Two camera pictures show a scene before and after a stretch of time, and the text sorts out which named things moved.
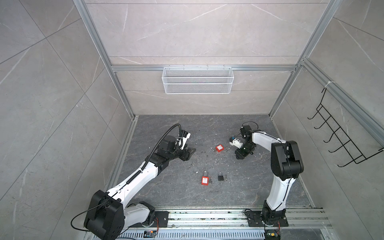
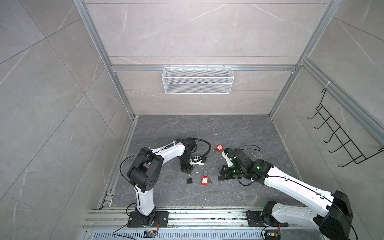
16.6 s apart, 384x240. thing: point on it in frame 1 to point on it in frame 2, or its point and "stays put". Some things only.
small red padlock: [219, 148] stays put
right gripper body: [244, 150] to [230, 172]
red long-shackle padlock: [205, 179] stays put
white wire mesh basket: [195, 80] stays put
